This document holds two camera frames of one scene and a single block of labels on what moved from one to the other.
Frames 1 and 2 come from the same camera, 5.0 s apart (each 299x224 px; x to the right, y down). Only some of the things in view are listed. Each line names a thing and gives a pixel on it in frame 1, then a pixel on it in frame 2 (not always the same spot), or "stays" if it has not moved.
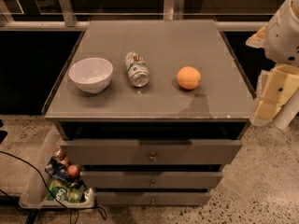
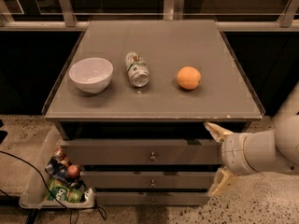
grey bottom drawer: x=155 y=198 stays
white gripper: x=282 y=37 -> x=233 y=153
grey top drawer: x=150 y=151 stays
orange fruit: x=189 y=77 stays
